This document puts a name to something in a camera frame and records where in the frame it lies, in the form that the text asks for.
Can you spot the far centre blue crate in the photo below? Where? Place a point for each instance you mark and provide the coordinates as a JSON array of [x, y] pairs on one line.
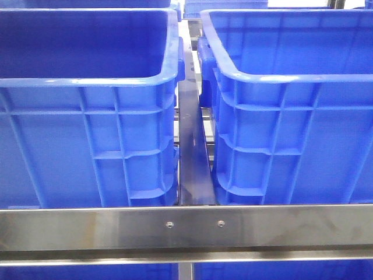
[[193, 8]]

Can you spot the lower left blue crate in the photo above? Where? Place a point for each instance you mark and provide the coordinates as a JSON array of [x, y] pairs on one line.
[[129, 271]]

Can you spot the right blue plastic crate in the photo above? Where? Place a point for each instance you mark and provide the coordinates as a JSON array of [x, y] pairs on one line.
[[291, 98]]

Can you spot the lower right blue crate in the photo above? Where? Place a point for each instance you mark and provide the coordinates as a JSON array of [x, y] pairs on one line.
[[333, 269]]

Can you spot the far left blue crate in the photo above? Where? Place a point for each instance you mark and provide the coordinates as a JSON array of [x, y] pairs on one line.
[[54, 4]]

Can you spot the blue plastic crate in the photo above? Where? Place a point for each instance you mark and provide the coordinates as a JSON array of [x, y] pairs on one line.
[[291, 98], [87, 107]]

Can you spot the steel rack front rail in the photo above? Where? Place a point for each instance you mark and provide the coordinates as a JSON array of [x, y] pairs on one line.
[[180, 234]]

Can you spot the left blue plastic crate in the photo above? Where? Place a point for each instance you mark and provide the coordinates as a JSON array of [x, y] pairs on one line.
[[87, 107]]

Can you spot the steel rack centre divider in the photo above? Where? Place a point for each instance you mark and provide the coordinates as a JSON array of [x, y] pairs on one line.
[[196, 187]]

